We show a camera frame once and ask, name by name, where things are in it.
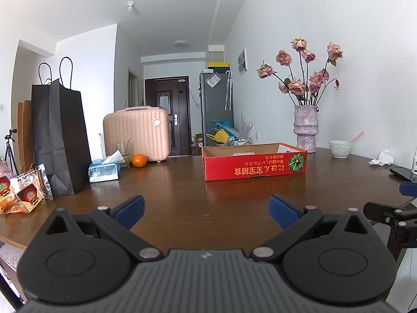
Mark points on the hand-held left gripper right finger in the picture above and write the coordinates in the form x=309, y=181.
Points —
x=282, y=210

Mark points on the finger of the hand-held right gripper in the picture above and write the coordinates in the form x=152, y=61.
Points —
x=409, y=189
x=378, y=212

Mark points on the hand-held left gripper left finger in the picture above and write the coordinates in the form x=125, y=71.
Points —
x=131, y=209

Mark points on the red cardboard box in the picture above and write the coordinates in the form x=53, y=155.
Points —
x=254, y=168

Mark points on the black phone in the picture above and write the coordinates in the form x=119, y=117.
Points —
x=404, y=173

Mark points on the small white bottle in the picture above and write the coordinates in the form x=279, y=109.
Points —
x=414, y=163

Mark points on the crumpled white tissue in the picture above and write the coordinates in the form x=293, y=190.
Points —
x=382, y=158

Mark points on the blue tissue pack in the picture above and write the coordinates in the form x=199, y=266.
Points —
x=104, y=171

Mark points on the orange fruit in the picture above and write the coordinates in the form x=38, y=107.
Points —
x=139, y=161

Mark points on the clear drinking glass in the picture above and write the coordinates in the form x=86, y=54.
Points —
x=125, y=151

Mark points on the white rectangular box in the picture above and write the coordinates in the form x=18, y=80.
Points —
x=243, y=154

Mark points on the pale green bowl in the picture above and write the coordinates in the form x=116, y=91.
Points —
x=340, y=150

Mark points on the pink spoon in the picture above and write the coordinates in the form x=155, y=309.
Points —
x=357, y=137

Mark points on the pink ribbed suitcase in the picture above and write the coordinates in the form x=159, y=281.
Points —
x=136, y=133

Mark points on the pale purple vase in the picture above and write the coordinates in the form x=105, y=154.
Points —
x=305, y=128

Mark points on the silver foil packet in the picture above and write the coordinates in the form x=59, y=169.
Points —
x=46, y=182

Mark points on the black paper bag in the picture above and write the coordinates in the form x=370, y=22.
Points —
x=40, y=120
x=68, y=143

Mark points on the dried lavender bunch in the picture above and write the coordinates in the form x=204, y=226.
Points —
x=246, y=125

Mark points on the blue and yellow clutter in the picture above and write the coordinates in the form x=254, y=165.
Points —
x=221, y=133

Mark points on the dark brown door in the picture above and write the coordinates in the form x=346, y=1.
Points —
x=167, y=117

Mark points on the red patterned snack box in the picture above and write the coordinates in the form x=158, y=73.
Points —
x=6, y=187
x=29, y=197

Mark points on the orange plastic snack bag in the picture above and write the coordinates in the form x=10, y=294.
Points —
x=13, y=207

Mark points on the grey refrigerator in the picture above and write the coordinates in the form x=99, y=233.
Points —
x=215, y=111

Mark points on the dried pink roses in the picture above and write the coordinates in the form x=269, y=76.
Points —
x=303, y=84

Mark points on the folded clear umbrella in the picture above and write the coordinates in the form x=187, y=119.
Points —
x=229, y=91

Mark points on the brown paper bag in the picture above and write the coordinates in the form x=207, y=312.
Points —
x=24, y=130

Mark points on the paper sheet on refrigerator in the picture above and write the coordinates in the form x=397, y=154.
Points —
x=214, y=81

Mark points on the yellow box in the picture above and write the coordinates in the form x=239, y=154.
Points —
x=219, y=64

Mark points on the round ceiling lamp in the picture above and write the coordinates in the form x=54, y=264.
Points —
x=181, y=43

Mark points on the black camera tripod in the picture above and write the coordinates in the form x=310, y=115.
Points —
x=10, y=150

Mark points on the white wall panel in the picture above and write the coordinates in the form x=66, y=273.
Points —
x=242, y=61

